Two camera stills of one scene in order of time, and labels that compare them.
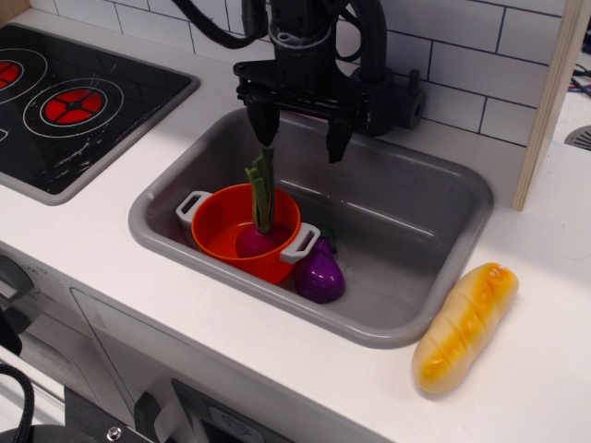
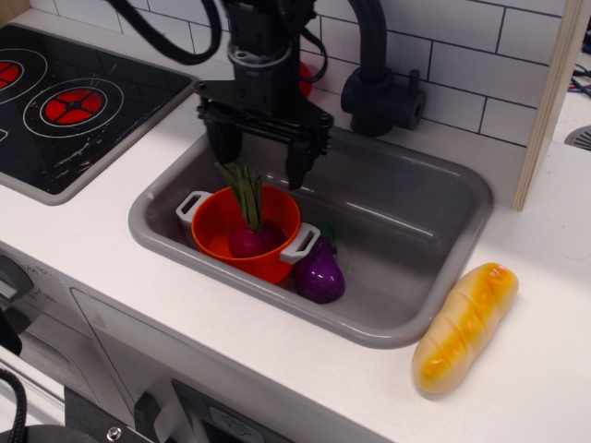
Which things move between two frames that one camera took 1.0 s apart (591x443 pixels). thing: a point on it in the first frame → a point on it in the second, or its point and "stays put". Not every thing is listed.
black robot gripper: x=305 y=76 → x=265 y=95
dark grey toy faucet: x=390 y=104 stays put
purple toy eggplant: x=319 y=276 stays put
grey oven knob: x=16 y=281 stays put
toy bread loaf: x=462 y=326 stays put
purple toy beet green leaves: x=261 y=173 → x=257 y=239
